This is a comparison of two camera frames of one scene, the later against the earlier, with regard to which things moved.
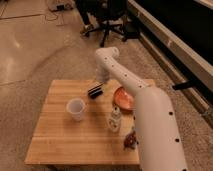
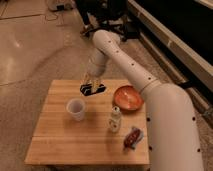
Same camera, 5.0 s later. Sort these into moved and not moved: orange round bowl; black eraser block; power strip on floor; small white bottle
Moved: black eraser block
Not moved: power strip on floor; orange round bowl; small white bottle
